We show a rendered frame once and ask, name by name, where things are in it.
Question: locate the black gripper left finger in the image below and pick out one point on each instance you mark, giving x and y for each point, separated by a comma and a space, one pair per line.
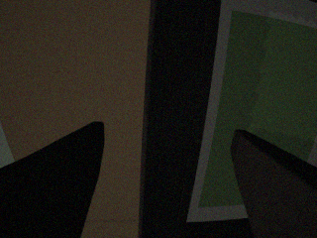
48, 193

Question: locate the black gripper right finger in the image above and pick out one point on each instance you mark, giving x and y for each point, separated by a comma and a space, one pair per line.
279, 190

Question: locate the brown flat rectangular board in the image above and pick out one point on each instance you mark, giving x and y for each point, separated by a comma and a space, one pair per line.
65, 64

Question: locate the black picture frame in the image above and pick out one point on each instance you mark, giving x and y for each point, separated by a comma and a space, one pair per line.
215, 67

